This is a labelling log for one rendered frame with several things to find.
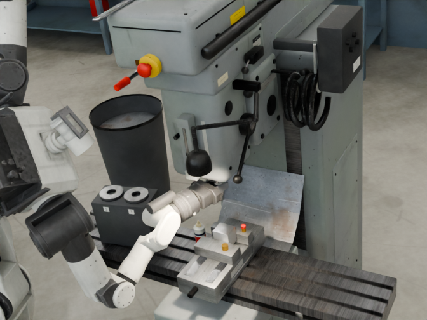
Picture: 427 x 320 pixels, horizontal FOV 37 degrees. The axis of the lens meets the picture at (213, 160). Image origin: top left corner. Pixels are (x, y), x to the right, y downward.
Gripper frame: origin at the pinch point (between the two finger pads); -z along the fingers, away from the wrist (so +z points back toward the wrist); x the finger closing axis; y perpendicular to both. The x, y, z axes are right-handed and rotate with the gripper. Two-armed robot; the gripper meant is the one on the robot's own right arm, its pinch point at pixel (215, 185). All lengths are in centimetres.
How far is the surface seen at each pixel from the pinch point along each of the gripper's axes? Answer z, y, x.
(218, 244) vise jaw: 4.2, 20.8, -2.5
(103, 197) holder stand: 18.2, 12.0, 41.6
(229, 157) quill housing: 2.9, -16.1, -11.3
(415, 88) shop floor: -318, 120, 110
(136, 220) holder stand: 14.0, 19.1, 29.4
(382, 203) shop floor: -169, 121, 44
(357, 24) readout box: -43, -46, -25
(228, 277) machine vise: 8.6, 27.5, -10.8
